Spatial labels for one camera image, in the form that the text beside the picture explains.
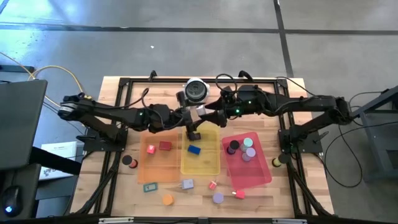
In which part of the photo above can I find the white paper booklet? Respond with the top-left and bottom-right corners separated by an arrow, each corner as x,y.
39,141 -> 78,181

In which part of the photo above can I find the silver metal bracket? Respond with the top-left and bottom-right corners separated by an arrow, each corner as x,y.
272,218 -> 308,224
98,217 -> 134,224

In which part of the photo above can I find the black-capped purple hourglass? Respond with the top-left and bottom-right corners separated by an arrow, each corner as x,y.
226,139 -> 241,156

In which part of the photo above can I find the pink-red translucent plastic bin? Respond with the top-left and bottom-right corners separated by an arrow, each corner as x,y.
221,131 -> 273,190

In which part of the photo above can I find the dark flat monitor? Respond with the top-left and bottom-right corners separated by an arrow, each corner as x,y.
0,79 -> 48,171

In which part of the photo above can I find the black-capped red hourglass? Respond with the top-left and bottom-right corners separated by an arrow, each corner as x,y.
121,154 -> 139,169

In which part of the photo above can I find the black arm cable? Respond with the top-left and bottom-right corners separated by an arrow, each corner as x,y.
215,73 -> 239,93

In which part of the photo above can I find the yellow extension cable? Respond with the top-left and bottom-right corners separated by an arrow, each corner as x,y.
28,64 -> 93,100
0,50 -> 63,108

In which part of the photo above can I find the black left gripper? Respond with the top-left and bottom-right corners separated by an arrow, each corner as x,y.
169,91 -> 205,141

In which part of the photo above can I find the black metal table frame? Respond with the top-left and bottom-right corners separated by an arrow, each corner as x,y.
70,76 -> 335,218

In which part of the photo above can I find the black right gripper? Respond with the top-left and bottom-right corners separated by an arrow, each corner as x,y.
205,85 -> 249,128

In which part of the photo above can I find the black desk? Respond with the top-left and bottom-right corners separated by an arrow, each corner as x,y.
0,163 -> 43,220

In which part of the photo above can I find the round white black-rimmed container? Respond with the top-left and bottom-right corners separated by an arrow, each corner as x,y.
183,77 -> 211,105

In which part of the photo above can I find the black computer mouse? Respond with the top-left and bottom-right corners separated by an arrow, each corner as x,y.
1,185 -> 23,217

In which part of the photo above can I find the orange translucent plastic bin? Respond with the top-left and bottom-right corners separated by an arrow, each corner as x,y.
137,129 -> 183,184

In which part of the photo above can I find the black side cart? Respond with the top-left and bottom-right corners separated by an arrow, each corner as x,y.
354,84 -> 398,181

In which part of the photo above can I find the teal hourglass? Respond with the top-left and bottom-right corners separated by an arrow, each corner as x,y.
239,137 -> 254,153

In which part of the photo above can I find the yellow translucent plastic bin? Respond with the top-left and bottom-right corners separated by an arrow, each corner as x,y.
180,123 -> 221,177

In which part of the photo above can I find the green framed rectangular box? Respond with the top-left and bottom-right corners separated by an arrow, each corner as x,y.
142,182 -> 159,193

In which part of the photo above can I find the black-capped yellow hourglass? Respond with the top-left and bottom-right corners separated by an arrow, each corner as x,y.
272,153 -> 292,168

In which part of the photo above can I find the lavender flat wall charger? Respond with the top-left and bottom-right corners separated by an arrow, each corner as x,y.
178,179 -> 195,190

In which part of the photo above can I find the black desk bar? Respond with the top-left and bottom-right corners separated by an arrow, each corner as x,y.
29,146 -> 82,176

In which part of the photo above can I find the long black floor cable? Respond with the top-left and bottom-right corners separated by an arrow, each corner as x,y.
274,75 -> 315,97

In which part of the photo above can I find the looped black floor cable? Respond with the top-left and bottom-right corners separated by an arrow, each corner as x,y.
323,124 -> 364,189

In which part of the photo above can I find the black floor bar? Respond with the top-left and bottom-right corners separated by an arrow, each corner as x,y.
0,64 -> 35,73

